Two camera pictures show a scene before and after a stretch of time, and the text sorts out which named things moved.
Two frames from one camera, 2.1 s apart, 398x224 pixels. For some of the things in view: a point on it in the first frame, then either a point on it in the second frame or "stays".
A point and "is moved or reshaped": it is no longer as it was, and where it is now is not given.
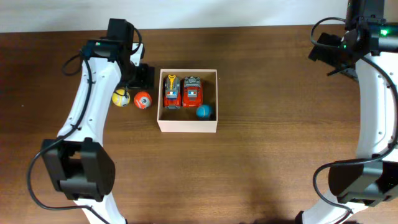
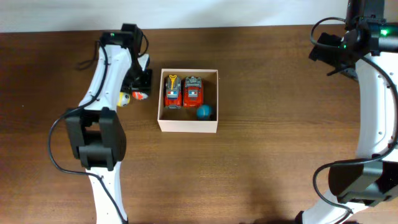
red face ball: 142,100 is moved or reshaped
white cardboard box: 188,101 stays
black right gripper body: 340,58 stays
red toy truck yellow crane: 172,96 stays
